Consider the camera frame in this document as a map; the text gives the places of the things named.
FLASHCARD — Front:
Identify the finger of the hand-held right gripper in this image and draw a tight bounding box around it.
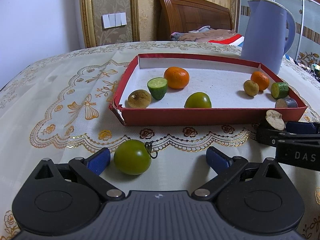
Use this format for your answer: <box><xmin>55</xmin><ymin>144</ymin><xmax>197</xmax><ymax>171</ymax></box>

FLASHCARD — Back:
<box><xmin>255</xmin><ymin>126</ymin><xmax>320</xmax><ymax>147</ymax></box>
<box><xmin>285</xmin><ymin>121</ymin><xmax>320</xmax><ymax>134</ymax></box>

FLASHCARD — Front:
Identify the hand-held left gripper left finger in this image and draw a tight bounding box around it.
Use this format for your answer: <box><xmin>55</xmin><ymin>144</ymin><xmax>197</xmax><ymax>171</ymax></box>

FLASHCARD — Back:
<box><xmin>34</xmin><ymin>147</ymin><xmax>125</xmax><ymax>201</ymax></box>

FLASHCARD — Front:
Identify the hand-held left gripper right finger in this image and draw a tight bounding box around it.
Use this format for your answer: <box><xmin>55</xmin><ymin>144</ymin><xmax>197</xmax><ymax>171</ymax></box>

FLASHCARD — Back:
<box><xmin>191</xmin><ymin>146</ymin><xmax>287</xmax><ymax>202</ymax></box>

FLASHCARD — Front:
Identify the eggplant piece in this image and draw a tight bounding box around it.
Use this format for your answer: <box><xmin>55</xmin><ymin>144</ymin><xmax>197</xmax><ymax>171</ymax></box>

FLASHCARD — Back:
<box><xmin>260</xmin><ymin>109</ymin><xmax>286</xmax><ymax>131</ymax></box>
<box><xmin>275</xmin><ymin>97</ymin><xmax>298</xmax><ymax>109</ymax></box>

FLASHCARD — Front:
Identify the green tomato with stem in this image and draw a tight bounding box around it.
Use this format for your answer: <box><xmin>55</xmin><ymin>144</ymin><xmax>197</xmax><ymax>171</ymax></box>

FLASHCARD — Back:
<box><xmin>114</xmin><ymin>139</ymin><xmax>158</xmax><ymax>176</ymax></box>

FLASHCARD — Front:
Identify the short cucumber piece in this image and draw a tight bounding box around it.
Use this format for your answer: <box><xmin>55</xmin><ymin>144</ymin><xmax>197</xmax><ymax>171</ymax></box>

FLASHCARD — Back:
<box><xmin>271</xmin><ymin>82</ymin><xmax>289</xmax><ymax>99</ymax></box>

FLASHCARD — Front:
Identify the small brown fruit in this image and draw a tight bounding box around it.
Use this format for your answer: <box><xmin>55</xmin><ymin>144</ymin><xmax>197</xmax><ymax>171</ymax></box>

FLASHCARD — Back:
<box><xmin>243</xmin><ymin>79</ymin><xmax>259</xmax><ymax>96</ymax></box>

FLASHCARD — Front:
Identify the small orange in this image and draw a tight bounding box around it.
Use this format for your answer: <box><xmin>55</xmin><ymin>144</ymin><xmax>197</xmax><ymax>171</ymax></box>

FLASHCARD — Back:
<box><xmin>250</xmin><ymin>71</ymin><xmax>270</xmax><ymax>91</ymax></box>

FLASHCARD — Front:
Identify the red cardboard tray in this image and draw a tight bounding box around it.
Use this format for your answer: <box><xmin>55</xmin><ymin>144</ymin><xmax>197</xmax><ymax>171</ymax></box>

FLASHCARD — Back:
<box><xmin>108</xmin><ymin>53</ymin><xmax>308</xmax><ymax>127</ymax></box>

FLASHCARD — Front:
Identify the large brown fruit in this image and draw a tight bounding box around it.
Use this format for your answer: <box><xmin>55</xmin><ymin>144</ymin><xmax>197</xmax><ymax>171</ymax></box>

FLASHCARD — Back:
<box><xmin>127</xmin><ymin>90</ymin><xmax>152</xmax><ymax>109</ymax></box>

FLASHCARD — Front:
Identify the large orange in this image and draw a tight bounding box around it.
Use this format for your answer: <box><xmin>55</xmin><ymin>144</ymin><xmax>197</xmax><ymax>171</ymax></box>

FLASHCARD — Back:
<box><xmin>164</xmin><ymin>66</ymin><xmax>190</xmax><ymax>89</ymax></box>

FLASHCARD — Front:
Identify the cucumber end half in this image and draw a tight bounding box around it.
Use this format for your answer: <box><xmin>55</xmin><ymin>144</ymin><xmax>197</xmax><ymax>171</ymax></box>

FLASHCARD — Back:
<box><xmin>147</xmin><ymin>77</ymin><xmax>168</xmax><ymax>100</ymax></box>

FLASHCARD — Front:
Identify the dark floral cloth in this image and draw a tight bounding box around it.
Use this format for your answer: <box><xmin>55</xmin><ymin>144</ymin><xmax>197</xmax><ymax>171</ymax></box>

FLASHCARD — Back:
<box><xmin>296</xmin><ymin>61</ymin><xmax>320</xmax><ymax>83</ymax></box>

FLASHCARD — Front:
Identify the cream gold patterned tablecloth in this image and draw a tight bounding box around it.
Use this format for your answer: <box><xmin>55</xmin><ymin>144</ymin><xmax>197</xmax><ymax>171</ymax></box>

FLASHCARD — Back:
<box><xmin>0</xmin><ymin>40</ymin><xmax>320</xmax><ymax>240</ymax></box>

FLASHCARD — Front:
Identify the blue electric kettle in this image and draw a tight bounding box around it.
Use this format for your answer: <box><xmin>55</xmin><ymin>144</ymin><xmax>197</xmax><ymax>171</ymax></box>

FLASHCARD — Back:
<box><xmin>240</xmin><ymin>0</ymin><xmax>297</xmax><ymax>75</ymax></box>

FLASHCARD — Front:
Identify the striped blanket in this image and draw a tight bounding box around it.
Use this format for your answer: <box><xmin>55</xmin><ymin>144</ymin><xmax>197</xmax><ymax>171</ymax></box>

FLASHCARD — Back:
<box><xmin>207</xmin><ymin>34</ymin><xmax>245</xmax><ymax>47</ymax></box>

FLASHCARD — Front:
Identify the wardrobe with patterned doors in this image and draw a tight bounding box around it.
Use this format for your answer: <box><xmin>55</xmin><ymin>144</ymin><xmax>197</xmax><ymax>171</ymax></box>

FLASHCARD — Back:
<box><xmin>235</xmin><ymin>0</ymin><xmax>320</xmax><ymax>65</ymax></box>

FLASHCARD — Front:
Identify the clothes pile on bed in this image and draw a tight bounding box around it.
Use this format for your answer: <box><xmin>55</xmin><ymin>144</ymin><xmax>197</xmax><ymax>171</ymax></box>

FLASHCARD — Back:
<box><xmin>170</xmin><ymin>25</ymin><xmax>237</xmax><ymax>42</ymax></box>

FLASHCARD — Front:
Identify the wooden bed headboard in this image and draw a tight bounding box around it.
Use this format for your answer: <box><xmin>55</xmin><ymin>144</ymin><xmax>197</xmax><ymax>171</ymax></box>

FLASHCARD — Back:
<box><xmin>154</xmin><ymin>0</ymin><xmax>234</xmax><ymax>41</ymax></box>

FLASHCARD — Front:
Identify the white light switch panel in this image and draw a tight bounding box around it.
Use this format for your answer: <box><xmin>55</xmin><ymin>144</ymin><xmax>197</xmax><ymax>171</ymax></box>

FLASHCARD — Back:
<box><xmin>101</xmin><ymin>12</ymin><xmax>127</xmax><ymax>29</ymax></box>

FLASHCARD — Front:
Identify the gold wall frame moulding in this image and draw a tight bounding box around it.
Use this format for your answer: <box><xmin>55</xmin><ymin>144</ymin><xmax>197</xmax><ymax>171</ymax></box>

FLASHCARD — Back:
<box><xmin>79</xmin><ymin>0</ymin><xmax>140</xmax><ymax>48</ymax></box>

